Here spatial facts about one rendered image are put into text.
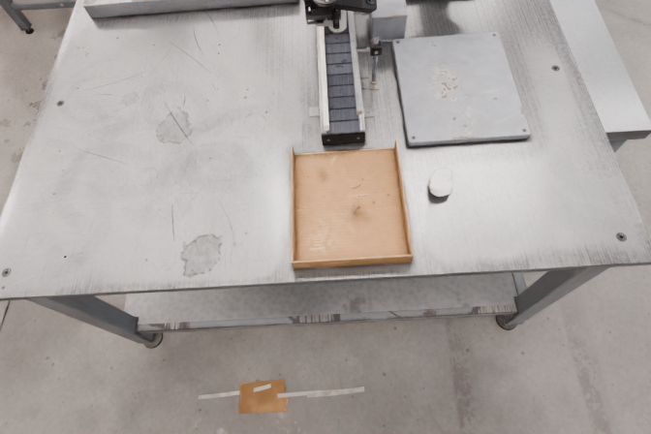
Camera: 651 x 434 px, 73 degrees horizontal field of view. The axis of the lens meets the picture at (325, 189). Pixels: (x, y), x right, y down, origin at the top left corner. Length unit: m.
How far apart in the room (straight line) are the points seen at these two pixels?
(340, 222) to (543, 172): 0.50
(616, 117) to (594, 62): 0.19
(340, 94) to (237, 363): 1.12
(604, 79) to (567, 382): 1.07
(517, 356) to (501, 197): 0.90
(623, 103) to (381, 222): 0.71
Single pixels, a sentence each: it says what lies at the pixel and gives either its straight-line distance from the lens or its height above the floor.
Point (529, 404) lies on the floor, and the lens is 1.86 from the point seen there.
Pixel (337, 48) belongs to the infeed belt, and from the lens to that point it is 1.27.
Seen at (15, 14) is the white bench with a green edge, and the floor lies 0.15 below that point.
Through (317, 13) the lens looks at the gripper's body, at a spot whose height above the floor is 1.08.
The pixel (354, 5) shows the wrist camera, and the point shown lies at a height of 1.09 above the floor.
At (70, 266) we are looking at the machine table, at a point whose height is 0.83.
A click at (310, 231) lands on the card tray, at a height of 0.83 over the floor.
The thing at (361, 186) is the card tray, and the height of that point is 0.83.
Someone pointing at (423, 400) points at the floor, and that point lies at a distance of 1.78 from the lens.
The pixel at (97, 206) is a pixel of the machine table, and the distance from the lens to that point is 1.21.
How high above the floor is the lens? 1.76
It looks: 61 degrees down
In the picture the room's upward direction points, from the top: 7 degrees counter-clockwise
